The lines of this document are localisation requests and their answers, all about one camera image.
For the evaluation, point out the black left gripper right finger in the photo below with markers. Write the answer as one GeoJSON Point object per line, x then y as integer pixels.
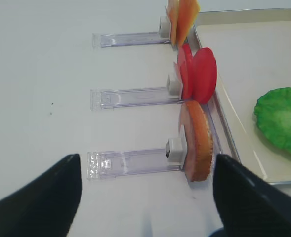
{"type": "Point", "coordinates": [247, 205]}

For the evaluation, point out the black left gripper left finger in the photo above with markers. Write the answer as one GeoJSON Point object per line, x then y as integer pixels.
{"type": "Point", "coordinates": [46, 206]}

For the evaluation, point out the red tomato slice front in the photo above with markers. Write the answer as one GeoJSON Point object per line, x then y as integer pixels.
{"type": "Point", "coordinates": [205, 69]}

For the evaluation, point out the red tomato slice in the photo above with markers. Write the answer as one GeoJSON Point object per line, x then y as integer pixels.
{"type": "Point", "coordinates": [185, 67]}
{"type": "Point", "coordinates": [205, 69]}

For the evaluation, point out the bread slice in left holder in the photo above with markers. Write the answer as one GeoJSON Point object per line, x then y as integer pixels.
{"type": "Point", "coordinates": [197, 165]}

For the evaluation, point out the grey slider block bread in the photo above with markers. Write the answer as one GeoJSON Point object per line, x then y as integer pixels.
{"type": "Point", "coordinates": [176, 150]}

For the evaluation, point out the green lettuce leaf on tray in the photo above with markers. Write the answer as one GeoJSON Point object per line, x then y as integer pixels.
{"type": "Point", "coordinates": [273, 117]}

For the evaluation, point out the grey slider block tomato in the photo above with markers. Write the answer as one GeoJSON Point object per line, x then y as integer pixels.
{"type": "Point", "coordinates": [174, 85]}

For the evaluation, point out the red tomato slice back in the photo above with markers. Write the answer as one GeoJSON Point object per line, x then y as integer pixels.
{"type": "Point", "coordinates": [185, 67]}

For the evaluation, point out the grey slider block cheese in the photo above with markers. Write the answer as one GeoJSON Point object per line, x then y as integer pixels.
{"type": "Point", "coordinates": [164, 27]}

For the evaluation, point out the orange cheese slice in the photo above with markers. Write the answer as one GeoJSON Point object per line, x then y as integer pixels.
{"type": "Point", "coordinates": [187, 13]}

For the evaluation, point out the yellow cheese slice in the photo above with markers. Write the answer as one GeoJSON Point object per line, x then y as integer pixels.
{"type": "Point", "coordinates": [172, 13]}

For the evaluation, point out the clear acrylic strip left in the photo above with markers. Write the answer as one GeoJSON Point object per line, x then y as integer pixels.
{"type": "Point", "coordinates": [222, 137]}

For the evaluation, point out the white metal tray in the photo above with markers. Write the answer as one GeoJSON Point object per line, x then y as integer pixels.
{"type": "Point", "coordinates": [253, 54]}

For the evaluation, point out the clear holder rail bread left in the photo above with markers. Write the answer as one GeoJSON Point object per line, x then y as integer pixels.
{"type": "Point", "coordinates": [110, 164]}

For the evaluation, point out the clear holder rail tomato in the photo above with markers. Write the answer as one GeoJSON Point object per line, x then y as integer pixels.
{"type": "Point", "coordinates": [110, 99]}

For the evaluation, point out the clear holder rail cheese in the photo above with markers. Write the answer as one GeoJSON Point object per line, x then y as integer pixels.
{"type": "Point", "coordinates": [132, 39]}

